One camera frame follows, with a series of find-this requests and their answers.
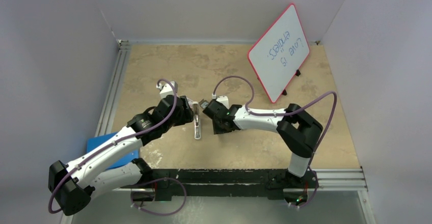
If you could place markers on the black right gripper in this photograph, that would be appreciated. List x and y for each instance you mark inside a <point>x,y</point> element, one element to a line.
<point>219,130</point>

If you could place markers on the red framed whiteboard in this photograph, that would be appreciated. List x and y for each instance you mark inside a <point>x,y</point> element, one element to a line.
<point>279,52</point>

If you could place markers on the white stapler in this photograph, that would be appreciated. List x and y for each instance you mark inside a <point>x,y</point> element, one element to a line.
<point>196,116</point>

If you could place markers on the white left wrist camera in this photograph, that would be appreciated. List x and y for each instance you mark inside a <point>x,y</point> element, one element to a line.
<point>166,89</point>

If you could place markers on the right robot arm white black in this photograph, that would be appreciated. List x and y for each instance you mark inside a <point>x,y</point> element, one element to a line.
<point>300,131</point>

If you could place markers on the black whiteboard easel stand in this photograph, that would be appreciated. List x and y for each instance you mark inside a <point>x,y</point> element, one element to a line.
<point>297,74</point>

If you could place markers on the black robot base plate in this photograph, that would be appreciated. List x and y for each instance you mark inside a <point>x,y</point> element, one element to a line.
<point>273,184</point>

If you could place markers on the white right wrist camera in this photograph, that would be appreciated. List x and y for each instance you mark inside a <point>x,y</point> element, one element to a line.
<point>221,99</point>

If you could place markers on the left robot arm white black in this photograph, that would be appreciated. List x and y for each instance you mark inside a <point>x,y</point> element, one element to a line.
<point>75,184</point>

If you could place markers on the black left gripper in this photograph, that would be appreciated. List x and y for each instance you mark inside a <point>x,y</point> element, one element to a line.
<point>186,113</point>

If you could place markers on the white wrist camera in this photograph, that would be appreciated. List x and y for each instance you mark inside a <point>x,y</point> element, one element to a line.
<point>221,99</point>
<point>166,89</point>

